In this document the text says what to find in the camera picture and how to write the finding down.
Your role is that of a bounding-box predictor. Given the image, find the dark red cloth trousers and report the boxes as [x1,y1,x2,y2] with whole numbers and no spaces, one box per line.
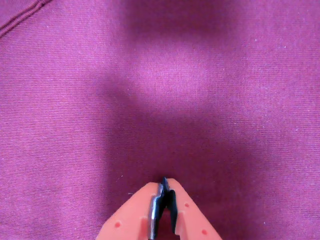
[0,0,320,240]

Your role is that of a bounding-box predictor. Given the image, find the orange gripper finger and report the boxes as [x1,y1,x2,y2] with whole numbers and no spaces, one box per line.
[95,181,164,240]
[161,176,224,240]

